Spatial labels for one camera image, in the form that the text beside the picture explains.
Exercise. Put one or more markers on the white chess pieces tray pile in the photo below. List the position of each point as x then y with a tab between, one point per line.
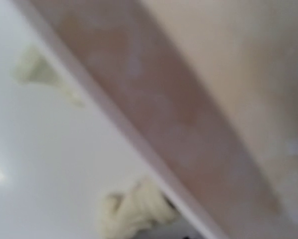
142	207

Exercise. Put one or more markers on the white plastic tray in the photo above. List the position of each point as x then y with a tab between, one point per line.
57	159

